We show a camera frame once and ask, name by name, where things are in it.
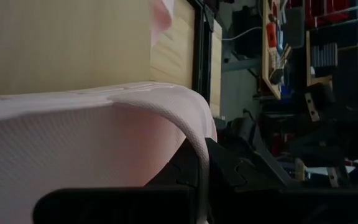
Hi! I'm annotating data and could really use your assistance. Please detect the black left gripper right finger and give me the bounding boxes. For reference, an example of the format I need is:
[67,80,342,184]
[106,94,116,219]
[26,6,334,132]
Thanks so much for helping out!
[205,136,358,224]

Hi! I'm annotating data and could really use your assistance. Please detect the white cable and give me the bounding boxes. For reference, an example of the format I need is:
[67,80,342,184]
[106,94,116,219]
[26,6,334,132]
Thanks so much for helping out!
[221,26,264,42]

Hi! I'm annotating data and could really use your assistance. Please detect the orange tool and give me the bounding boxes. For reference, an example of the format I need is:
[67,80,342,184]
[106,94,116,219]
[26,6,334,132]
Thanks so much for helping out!
[265,21,278,49]

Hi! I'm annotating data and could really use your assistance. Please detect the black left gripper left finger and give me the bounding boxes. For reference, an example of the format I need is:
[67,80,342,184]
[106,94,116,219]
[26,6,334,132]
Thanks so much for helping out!
[32,138,203,224]

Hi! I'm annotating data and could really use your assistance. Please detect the red storage bins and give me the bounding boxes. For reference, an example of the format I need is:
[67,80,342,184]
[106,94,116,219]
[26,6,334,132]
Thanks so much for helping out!
[304,0,352,29]

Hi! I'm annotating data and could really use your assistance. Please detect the grey metal beam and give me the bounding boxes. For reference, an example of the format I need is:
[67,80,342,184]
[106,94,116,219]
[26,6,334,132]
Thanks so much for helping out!
[221,57,262,73]

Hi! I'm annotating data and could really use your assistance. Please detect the black ribbed block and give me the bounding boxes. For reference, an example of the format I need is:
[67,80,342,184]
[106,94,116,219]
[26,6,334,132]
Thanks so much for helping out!
[310,42,339,69]

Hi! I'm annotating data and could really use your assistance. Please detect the pink foam slide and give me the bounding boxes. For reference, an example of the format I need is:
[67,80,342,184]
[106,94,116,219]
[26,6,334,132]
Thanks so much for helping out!
[149,0,176,49]
[0,81,219,224]

